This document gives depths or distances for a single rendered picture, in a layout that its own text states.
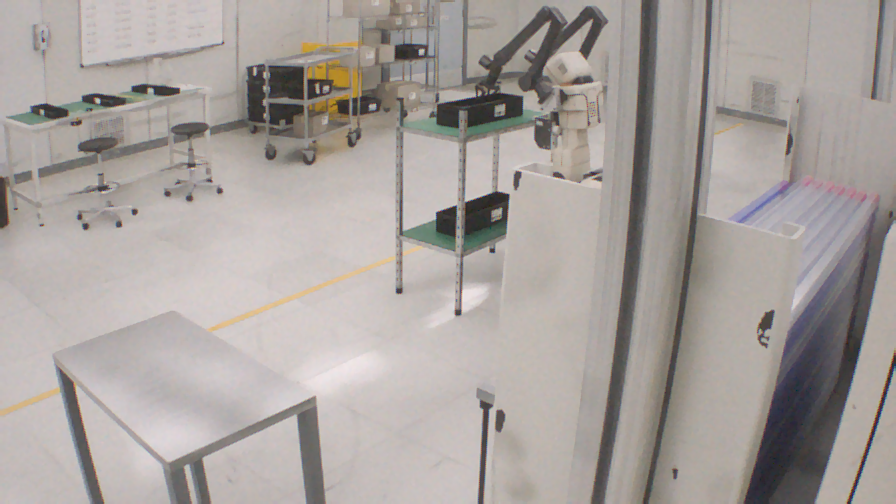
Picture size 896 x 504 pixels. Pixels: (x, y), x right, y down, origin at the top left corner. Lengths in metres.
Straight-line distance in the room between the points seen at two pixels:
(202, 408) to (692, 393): 1.66
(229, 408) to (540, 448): 1.54
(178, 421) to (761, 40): 9.98
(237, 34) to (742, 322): 8.70
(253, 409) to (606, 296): 1.62
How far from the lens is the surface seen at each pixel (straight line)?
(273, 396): 1.99
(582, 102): 3.98
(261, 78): 8.50
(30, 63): 7.76
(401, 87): 8.70
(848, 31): 10.78
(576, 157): 4.11
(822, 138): 0.97
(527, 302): 0.43
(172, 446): 1.84
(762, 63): 11.10
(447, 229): 4.39
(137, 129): 8.37
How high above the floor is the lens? 1.82
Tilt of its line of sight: 21 degrees down
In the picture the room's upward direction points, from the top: 1 degrees clockwise
